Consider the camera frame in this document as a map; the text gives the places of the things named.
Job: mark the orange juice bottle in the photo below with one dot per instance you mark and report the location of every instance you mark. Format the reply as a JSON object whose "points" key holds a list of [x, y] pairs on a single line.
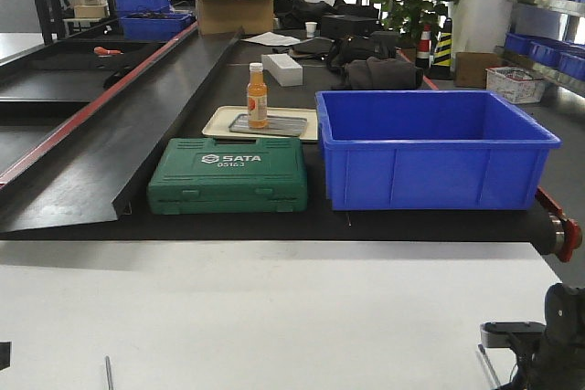
{"points": [[257, 101]]}

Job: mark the striped traffic cone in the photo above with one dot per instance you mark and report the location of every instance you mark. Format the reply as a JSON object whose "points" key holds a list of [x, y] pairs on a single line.
{"points": [[441, 67]]}

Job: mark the white paper cup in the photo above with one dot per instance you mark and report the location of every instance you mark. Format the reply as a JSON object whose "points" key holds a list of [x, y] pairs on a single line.
{"points": [[310, 29]]}

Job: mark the blue crate far left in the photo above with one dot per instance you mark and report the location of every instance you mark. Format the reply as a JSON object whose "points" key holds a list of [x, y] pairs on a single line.
{"points": [[159, 27]]}

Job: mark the white wire basket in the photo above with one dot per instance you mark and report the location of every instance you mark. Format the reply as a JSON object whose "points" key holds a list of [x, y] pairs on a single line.
{"points": [[517, 85]]}

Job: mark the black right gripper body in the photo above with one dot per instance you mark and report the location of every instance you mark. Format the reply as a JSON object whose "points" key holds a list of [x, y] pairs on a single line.
{"points": [[549, 355]]}

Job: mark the red conveyor end bracket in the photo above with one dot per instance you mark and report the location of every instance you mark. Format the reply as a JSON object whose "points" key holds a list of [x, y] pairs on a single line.
{"points": [[568, 233]]}

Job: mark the black sloped metal ramp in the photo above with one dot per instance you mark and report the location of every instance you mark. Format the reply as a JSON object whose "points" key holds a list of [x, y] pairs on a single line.
{"points": [[89, 168]]}

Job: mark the white foam block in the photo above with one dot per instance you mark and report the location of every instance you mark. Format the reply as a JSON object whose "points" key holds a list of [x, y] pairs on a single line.
{"points": [[285, 70]]}

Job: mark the screwdriver metal shaft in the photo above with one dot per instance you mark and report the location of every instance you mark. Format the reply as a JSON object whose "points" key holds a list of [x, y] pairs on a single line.
{"points": [[108, 369]]}

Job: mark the green SATA tool case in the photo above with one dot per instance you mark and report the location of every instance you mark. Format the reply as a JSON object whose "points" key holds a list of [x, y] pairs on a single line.
{"points": [[202, 176]]}

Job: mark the dark folded cloth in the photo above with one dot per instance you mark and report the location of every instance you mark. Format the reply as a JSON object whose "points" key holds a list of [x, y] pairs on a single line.
{"points": [[380, 74]]}

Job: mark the small metal tray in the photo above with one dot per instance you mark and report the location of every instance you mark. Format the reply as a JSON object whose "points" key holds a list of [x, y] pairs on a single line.
{"points": [[283, 126]]}

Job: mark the large cardboard box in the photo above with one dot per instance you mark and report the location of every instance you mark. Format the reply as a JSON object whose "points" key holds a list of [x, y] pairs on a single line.
{"points": [[224, 16]]}

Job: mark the large blue plastic bin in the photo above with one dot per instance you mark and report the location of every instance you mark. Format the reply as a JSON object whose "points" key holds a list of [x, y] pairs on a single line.
{"points": [[429, 149]]}

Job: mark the brown cardboard box floor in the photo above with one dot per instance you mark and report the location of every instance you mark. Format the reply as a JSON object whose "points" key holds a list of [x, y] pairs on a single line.
{"points": [[470, 68]]}

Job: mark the cream plastic tray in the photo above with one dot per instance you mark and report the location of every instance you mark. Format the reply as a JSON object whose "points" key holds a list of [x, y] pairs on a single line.
{"points": [[218, 125]]}

